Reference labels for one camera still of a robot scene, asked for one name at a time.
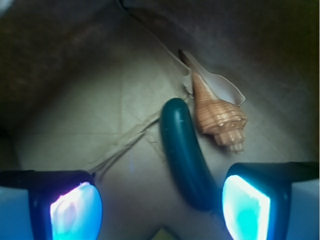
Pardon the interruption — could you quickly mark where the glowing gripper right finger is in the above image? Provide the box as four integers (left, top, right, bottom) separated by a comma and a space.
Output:
222, 162, 320, 240

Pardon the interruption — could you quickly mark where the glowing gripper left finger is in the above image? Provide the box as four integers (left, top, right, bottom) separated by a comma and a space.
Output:
0, 170, 103, 240

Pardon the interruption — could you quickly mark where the dark green plastic pickle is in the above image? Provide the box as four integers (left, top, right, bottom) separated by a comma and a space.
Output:
159, 98, 221, 211

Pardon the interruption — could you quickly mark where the orange spiral seashell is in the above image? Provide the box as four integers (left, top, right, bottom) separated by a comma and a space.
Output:
178, 49, 248, 154

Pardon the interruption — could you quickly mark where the brown paper bag tray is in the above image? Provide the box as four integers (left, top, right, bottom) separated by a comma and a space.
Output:
0, 0, 320, 240

